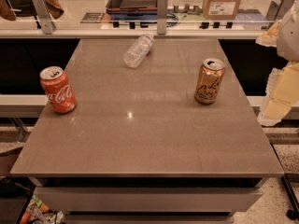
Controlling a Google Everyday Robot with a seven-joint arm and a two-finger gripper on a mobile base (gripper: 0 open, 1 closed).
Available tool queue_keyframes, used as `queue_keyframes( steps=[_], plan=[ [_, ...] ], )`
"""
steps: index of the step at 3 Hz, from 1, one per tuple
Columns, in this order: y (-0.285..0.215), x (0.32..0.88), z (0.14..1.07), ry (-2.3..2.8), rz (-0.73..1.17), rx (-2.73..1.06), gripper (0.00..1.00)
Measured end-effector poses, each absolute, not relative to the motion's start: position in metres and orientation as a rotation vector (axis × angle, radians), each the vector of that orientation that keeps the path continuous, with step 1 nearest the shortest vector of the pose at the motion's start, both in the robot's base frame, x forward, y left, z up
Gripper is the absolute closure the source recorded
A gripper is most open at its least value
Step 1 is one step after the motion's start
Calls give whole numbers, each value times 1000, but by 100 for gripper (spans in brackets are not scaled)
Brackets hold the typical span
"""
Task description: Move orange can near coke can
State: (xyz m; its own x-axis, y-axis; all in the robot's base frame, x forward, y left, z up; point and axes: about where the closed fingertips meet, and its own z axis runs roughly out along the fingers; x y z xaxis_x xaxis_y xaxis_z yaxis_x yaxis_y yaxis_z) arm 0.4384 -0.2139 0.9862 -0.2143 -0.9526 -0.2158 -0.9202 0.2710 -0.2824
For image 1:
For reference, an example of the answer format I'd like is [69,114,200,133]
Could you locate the brown hanging jacket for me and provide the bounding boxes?
[0,0,64,21]

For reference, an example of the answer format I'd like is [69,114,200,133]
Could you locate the left metal railing post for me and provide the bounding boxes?
[32,0,55,35]

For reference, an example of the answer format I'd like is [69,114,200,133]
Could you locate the grey table drawer unit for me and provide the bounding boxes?
[36,187,263,224]

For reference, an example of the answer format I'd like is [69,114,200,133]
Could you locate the red Coca-Cola can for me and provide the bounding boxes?
[39,66,77,114]

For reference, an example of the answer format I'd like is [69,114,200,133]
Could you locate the clear plastic water bottle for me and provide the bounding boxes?
[123,34,154,68]

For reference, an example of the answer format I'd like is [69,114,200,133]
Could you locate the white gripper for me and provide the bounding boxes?
[255,1,299,127]

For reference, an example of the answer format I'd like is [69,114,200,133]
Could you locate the colourful snack bags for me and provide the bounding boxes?
[19,195,65,224]

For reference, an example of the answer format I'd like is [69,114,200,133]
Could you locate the middle metal railing post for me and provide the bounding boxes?
[157,0,168,35]

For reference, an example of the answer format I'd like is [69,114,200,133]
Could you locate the metal railing post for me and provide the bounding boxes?
[265,0,296,25]
[32,0,55,35]
[157,0,168,35]

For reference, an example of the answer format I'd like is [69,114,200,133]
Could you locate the right metal railing post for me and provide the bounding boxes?
[265,0,296,25]

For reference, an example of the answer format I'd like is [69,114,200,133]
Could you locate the cardboard box with label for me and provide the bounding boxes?
[202,0,241,20]

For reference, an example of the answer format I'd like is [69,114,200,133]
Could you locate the orange LaCroix can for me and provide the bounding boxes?
[194,58,225,105]

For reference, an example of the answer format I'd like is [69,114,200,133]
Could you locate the grey metal tray bin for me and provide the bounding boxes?
[105,0,165,13]

